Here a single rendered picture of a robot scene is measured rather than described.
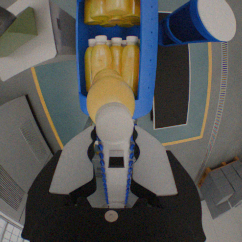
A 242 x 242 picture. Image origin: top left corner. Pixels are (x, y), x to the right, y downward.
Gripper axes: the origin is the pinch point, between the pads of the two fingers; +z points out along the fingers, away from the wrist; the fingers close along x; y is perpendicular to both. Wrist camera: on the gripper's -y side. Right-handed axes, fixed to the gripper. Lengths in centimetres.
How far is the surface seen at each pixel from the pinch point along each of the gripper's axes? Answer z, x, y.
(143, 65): 24.3, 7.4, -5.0
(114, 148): 53, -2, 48
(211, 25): 42, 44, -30
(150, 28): 25.5, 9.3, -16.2
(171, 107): 131, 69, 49
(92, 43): 38.1, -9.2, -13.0
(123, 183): 54, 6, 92
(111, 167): 38, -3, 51
